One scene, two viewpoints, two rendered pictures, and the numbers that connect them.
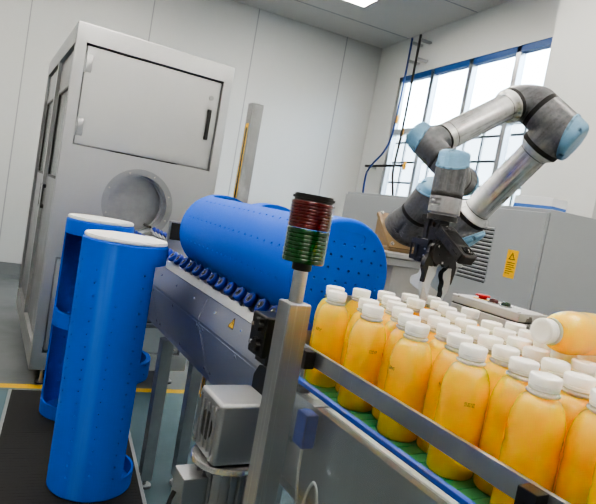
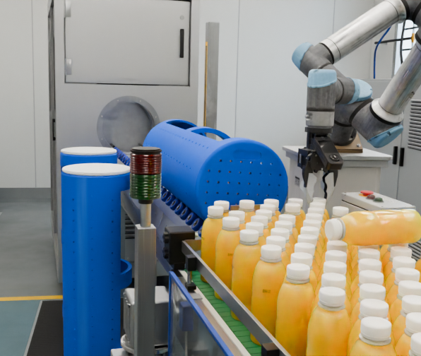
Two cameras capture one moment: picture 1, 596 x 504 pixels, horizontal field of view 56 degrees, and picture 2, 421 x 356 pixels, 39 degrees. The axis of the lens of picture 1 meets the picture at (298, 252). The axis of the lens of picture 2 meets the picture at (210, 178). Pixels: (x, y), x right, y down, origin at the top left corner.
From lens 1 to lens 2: 0.52 m
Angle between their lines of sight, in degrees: 14
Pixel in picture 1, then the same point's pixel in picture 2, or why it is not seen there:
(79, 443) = (81, 340)
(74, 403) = (73, 309)
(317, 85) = not seen: outside the picture
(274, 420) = (141, 311)
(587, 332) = (367, 227)
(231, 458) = not seen: hidden behind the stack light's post
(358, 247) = (255, 162)
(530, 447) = (285, 318)
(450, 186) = (318, 102)
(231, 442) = not seen: hidden behind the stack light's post
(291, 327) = (141, 244)
